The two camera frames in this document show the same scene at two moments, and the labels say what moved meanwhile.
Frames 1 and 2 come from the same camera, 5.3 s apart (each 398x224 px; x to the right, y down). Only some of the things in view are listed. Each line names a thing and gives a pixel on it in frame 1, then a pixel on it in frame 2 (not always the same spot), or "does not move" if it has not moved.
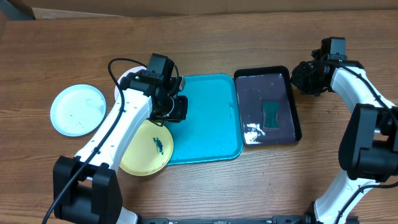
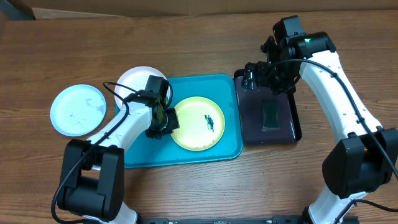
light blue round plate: x=78 y=109 does not move
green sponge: x=270 y=110 does not move
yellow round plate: x=149 y=151 -> x=201 y=124
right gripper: x=296 y=81 -> x=260 y=70
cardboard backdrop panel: x=44 y=9 does not move
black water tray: x=268 y=106 does not move
